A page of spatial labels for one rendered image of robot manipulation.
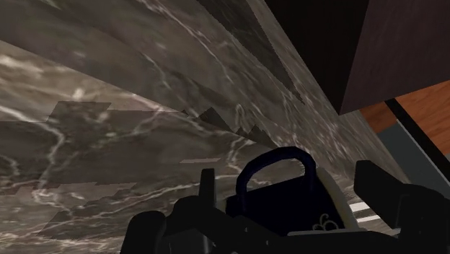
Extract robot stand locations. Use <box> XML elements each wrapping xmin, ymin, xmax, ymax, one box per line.
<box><xmin>263</xmin><ymin>0</ymin><xmax>450</xmax><ymax>115</ymax></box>

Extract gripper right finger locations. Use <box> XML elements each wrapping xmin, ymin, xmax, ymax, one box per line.
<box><xmin>353</xmin><ymin>159</ymin><xmax>450</xmax><ymax>254</ymax></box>

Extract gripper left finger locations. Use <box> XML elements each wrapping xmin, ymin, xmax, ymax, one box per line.
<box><xmin>120</xmin><ymin>167</ymin><xmax>254</xmax><ymax>254</ymax></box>

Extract dark blue mug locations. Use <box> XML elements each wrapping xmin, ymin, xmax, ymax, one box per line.
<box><xmin>224</xmin><ymin>146</ymin><xmax>361</xmax><ymax>237</ymax></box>

